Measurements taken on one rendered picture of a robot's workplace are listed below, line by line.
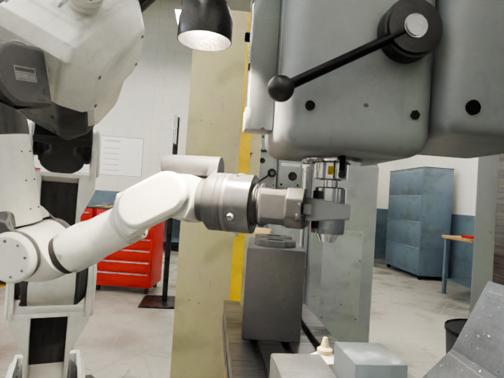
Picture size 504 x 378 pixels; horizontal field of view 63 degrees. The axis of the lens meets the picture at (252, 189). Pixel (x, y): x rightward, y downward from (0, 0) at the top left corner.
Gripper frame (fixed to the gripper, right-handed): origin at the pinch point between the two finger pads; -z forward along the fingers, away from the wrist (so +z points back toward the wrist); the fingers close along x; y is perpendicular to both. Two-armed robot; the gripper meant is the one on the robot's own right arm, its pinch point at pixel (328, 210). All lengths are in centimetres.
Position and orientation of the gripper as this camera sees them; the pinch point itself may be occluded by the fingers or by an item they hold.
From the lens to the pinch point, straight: 59.7
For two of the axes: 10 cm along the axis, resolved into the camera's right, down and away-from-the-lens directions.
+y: -0.8, 10.0, -0.2
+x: 2.3, 0.4, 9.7
